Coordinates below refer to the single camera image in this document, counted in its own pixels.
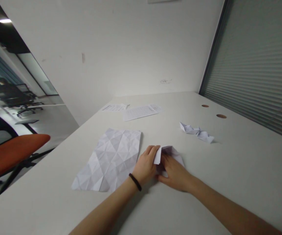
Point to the person's left hand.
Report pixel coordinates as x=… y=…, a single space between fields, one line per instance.
x=144 y=166

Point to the person's right hand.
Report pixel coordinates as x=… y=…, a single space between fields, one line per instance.
x=176 y=175

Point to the person's left fingers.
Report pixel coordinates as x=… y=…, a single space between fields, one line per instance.
x=153 y=151

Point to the white paper piece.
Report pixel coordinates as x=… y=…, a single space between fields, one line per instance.
x=171 y=153

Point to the printed white paper sheet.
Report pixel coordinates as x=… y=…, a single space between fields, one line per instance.
x=140 y=112

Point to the white paper boat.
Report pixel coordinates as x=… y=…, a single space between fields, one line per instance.
x=205 y=137
x=188 y=128

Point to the creased white paper sheet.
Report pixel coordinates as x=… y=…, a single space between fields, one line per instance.
x=111 y=160

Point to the printed folded paper sheet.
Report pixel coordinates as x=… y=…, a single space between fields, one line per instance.
x=114 y=107

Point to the grey window blind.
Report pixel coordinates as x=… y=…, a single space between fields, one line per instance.
x=253 y=68

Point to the orange office chair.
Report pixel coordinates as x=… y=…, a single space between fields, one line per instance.
x=6 y=154

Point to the black mesh office chair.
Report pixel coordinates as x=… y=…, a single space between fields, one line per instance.
x=15 y=96

